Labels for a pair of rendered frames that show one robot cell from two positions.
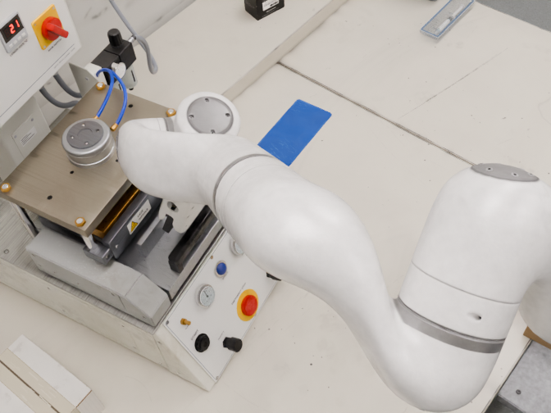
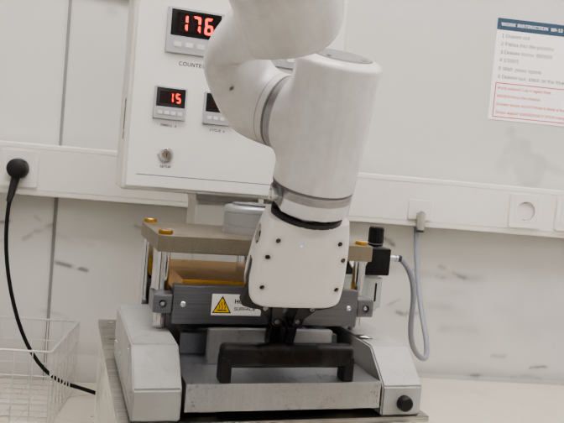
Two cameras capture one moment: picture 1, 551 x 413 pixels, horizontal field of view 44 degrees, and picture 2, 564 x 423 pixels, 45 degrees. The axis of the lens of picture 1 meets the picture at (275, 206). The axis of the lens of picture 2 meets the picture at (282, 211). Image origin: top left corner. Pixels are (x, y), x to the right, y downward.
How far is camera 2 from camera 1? 82 cm
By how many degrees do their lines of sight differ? 60
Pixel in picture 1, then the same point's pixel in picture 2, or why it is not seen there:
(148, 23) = (460, 369)
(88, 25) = (388, 316)
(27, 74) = (256, 169)
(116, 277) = (150, 336)
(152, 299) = (158, 375)
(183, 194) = (224, 28)
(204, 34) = (517, 399)
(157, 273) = (198, 373)
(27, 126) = not seen: hidden behind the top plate
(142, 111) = not seen: hidden behind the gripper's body
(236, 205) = not seen: outside the picture
